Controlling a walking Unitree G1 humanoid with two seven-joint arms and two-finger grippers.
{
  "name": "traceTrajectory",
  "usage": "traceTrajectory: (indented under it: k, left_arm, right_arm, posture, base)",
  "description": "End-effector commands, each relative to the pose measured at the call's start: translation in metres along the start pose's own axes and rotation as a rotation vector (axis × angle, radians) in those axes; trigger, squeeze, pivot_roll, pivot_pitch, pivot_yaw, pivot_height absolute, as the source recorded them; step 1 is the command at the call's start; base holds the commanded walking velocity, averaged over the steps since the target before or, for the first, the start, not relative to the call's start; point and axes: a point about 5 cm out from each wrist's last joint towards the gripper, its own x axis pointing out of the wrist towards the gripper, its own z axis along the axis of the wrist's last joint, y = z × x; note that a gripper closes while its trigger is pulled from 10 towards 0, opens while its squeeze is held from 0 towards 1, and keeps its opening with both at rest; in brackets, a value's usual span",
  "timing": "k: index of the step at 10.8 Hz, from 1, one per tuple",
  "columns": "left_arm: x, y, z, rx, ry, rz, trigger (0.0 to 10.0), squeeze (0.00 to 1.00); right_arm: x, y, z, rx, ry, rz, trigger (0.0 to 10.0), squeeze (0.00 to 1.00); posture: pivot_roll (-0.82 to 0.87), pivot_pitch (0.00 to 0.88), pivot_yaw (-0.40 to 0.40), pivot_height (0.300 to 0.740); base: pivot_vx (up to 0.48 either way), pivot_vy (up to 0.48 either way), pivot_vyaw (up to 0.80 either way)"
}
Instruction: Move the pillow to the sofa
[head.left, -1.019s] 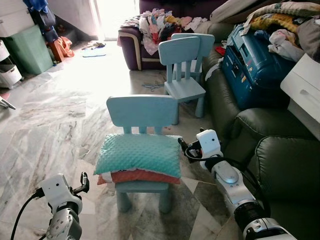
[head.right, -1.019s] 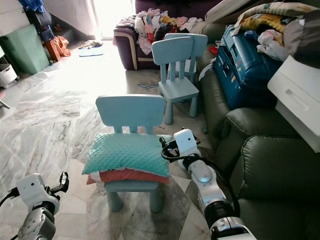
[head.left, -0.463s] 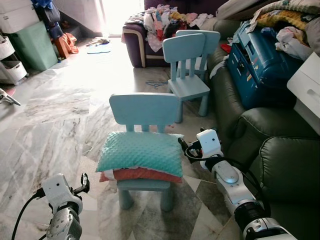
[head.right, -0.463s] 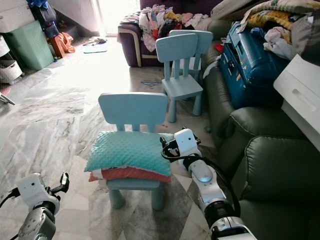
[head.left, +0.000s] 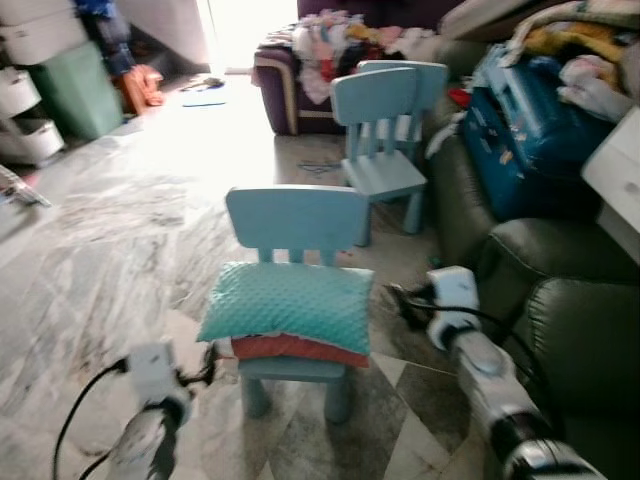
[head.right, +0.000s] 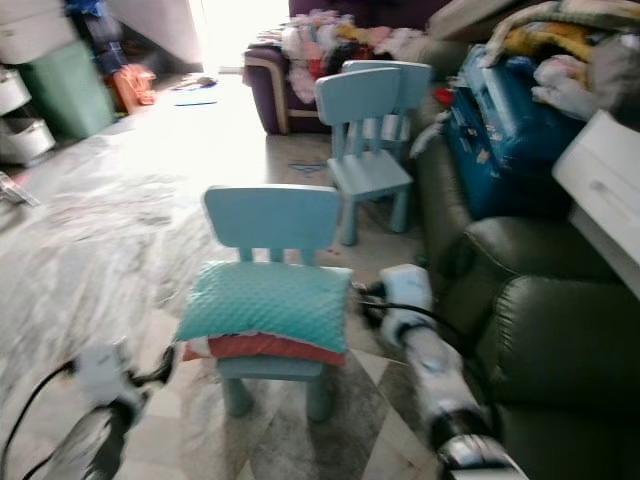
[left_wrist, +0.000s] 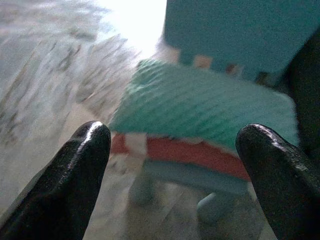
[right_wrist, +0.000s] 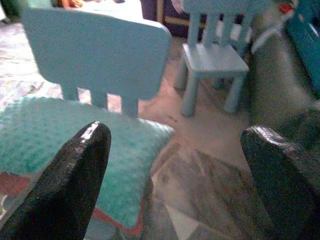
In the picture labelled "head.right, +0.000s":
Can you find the teal dotted pillow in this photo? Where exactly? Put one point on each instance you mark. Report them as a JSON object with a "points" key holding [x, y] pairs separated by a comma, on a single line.
{"points": [[265, 300]]}

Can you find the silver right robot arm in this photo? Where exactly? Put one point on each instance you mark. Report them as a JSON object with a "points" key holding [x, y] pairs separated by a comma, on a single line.
{"points": [[445, 390]]}

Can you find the pink dotted pillow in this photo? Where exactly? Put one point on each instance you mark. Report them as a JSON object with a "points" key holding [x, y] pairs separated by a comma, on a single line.
{"points": [[280, 347]]}

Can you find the dark green leather sofa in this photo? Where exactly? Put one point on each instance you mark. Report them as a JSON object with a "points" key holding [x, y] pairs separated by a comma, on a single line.
{"points": [[560, 340]]}

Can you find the light blue child chair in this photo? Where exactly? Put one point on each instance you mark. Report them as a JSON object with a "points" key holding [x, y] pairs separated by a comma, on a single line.
{"points": [[415, 80], [270, 215], [355, 95]]}

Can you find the blue hard suitcase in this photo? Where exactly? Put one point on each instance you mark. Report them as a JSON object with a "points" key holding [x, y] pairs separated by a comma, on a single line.
{"points": [[500, 140]]}

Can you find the small red item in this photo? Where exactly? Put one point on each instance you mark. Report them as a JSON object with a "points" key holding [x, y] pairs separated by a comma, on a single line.
{"points": [[442, 98]]}

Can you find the purple armchair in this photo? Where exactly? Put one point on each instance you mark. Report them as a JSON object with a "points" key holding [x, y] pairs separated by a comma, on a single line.
{"points": [[265, 100]]}

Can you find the grey striped floor item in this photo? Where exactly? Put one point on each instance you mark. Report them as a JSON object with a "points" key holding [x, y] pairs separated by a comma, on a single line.
{"points": [[18, 190]]}

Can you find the pile of pink white clothes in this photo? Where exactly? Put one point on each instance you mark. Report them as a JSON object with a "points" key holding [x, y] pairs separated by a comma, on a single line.
{"points": [[305, 50]]}

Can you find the light blue floor mat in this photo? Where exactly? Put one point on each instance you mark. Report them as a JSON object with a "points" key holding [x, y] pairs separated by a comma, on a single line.
{"points": [[192, 97]]}

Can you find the white storage box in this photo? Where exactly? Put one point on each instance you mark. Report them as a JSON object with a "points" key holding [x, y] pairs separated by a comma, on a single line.
{"points": [[600, 170]]}

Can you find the dark slipper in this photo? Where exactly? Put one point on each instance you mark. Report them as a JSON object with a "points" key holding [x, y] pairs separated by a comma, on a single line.
{"points": [[198, 82]]}

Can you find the orange bag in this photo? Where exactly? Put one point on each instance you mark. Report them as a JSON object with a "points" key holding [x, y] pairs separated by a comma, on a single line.
{"points": [[132, 88]]}

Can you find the green plastic bin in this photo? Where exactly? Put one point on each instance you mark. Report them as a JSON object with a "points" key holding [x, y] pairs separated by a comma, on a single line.
{"points": [[70, 95]]}

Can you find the white pink cloth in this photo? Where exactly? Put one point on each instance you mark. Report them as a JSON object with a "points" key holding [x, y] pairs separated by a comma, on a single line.
{"points": [[565, 90]]}

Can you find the beige cushion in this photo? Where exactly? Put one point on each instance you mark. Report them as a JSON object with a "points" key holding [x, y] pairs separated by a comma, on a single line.
{"points": [[470, 18]]}

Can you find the yellow cloth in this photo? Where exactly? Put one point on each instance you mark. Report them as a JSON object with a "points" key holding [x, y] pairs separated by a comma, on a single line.
{"points": [[550, 40]]}

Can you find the dark blue cloth bundle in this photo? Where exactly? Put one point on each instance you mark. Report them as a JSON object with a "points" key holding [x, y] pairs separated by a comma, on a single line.
{"points": [[95, 35]]}

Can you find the white plastic drawer unit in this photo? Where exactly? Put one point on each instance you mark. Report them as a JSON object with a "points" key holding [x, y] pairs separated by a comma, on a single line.
{"points": [[25, 40]]}

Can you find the grey green blanket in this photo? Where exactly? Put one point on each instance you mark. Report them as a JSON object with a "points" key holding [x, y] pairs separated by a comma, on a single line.
{"points": [[590, 12]]}

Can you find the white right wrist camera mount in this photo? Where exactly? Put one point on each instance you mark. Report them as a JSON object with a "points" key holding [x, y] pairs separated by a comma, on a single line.
{"points": [[405, 290]]}

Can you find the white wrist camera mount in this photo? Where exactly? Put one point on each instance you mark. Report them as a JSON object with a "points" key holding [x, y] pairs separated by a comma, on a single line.
{"points": [[405, 290], [105, 375]]}

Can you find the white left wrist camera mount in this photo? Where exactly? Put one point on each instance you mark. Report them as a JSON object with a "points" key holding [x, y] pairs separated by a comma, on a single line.
{"points": [[105, 375]]}

